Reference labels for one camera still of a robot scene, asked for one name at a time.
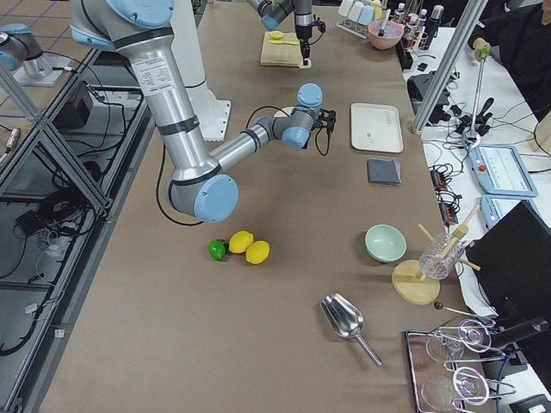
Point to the green lime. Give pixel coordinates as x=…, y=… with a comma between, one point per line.
x=218, y=249

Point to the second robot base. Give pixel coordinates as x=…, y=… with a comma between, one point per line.
x=22, y=54

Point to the person in black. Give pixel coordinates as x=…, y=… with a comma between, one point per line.
x=523, y=39

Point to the lemon slices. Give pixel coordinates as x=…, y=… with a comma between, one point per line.
x=274, y=35

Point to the lower yellow lemon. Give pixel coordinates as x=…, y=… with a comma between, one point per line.
x=240, y=241

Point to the purple cloth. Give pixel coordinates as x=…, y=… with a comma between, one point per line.
x=400, y=170

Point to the bottle rack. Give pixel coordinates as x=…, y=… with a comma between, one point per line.
x=420, y=21

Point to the wire glass rack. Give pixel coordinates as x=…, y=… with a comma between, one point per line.
x=462, y=350

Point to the black framed box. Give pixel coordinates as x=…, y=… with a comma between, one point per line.
x=439, y=370

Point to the cream rabbit tray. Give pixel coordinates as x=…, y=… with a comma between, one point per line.
x=375, y=127

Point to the bamboo cutting board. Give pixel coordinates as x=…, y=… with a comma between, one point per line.
x=281, y=55

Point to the blue cup on rack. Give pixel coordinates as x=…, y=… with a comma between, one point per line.
x=366, y=15

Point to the wooden stand base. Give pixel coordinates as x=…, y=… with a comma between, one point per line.
x=412, y=286

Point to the cream round plate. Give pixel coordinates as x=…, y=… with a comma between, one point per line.
x=284, y=112

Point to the white cup on rack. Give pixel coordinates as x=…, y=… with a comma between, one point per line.
x=344, y=7

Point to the yellow lemon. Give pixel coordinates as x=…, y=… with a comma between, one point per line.
x=257, y=252
x=240, y=241

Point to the wooden stand pole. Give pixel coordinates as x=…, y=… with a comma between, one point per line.
x=457, y=235

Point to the clear glass cup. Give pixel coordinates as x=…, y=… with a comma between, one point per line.
x=440, y=257

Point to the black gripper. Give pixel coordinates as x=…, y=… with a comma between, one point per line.
x=303, y=33
x=312, y=138

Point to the lower teach pendant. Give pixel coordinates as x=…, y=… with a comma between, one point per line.
x=495, y=207

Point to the upper yellow lemon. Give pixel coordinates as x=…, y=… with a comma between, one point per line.
x=257, y=252

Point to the metal scoop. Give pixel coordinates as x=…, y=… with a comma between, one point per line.
x=347, y=322

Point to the upper teach pendant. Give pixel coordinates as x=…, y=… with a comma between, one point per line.
x=500, y=170

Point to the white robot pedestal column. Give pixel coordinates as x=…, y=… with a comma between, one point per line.
x=212, y=113

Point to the pink cup on rack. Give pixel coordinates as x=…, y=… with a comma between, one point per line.
x=355, y=11

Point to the black monitor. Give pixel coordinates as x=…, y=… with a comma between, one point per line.
x=514, y=260

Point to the aluminium frame post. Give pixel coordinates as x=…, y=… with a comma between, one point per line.
x=459, y=38

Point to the metal tongs black tip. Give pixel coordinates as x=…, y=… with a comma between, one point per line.
x=384, y=21

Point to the mint green bowl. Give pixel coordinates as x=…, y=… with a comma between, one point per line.
x=385, y=243

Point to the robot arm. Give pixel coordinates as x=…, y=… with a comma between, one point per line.
x=159, y=39
x=273, y=13

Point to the long grabber tool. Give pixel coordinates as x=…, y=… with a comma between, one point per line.
x=471, y=136

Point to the yellow plastic knife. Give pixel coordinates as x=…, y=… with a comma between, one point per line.
x=284, y=42

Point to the grey folded cloth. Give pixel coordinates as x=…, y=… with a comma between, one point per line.
x=385, y=172

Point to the teach pendant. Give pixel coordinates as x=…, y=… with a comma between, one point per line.
x=500, y=170
x=495, y=207

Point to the yellow cup on rack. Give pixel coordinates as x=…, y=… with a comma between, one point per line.
x=377, y=9

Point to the pink ice bucket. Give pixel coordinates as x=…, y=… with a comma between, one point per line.
x=393, y=33

